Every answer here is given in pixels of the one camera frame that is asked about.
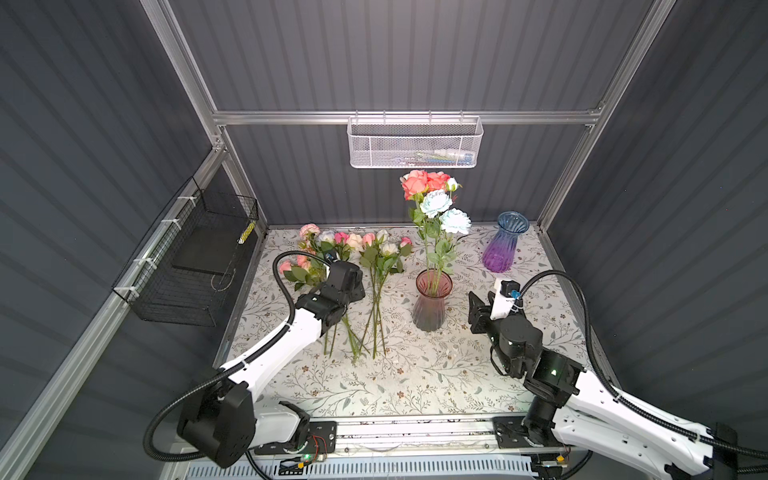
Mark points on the blue purple glass vase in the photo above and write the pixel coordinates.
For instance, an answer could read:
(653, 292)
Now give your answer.
(499, 254)

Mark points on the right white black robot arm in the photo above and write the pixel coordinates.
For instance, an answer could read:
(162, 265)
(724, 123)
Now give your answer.
(571, 406)

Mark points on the yellow green marker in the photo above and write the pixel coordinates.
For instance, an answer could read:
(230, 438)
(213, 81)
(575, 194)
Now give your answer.
(249, 229)

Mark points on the white wire mesh basket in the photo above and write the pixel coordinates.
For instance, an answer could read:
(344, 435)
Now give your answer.
(374, 141)

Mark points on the pale pink flower spray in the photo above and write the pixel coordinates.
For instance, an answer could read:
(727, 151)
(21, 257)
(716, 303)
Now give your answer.
(305, 271)

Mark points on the floral patterned table mat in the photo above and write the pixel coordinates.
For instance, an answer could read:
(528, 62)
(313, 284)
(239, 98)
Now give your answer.
(446, 371)

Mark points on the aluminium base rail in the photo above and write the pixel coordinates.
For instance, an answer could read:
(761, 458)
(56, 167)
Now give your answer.
(438, 434)

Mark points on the red pink glass vase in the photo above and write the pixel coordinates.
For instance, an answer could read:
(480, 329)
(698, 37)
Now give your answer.
(430, 311)

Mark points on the pink rose stem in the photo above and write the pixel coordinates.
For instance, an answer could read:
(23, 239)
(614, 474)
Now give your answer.
(415, 187)
(437, 181)

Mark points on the white pink bud spray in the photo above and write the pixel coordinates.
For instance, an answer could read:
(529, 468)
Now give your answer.
(356, 244)

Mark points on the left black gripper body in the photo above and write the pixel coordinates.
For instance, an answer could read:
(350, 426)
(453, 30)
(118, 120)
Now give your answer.
(358, 294)

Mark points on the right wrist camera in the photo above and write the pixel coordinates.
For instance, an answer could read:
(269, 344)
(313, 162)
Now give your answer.
(507, 299)

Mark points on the black wire basket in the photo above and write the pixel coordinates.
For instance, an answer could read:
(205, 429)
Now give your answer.
(192, 268)

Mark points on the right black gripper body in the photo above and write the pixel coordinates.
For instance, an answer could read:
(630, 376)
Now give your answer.
(502, 359)

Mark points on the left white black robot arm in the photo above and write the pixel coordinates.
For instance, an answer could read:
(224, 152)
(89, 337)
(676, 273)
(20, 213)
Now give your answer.
(228, 418)

